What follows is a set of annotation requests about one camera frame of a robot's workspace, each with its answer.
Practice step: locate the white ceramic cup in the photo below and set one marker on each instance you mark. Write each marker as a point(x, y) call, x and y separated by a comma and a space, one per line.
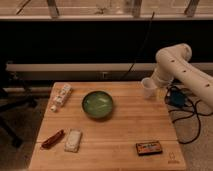
point(149, 88)

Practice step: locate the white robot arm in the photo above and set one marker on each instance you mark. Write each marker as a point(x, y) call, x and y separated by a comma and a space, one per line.
point(172, 63)

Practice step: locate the green ceramic bowl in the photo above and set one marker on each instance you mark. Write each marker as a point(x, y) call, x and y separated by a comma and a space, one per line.
point(97, 104)

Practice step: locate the white toothpaste tube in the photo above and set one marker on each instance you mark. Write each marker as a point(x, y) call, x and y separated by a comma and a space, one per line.
point(60, 99)

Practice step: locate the white wrapped packet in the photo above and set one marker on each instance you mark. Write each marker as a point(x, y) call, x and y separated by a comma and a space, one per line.
point(73, 141)

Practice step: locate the red-brown snack bar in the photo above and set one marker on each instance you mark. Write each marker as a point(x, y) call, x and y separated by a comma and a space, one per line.
point(51, 141)

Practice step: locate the blue black floor device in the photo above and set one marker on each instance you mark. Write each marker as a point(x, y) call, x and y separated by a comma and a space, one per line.
point(177, 99)

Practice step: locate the dark orange small box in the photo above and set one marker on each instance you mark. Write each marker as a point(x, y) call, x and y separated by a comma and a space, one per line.
point(149, 148)

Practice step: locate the white baseboard heater rail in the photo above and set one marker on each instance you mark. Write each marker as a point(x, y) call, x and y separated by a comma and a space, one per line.
point(92, 67)

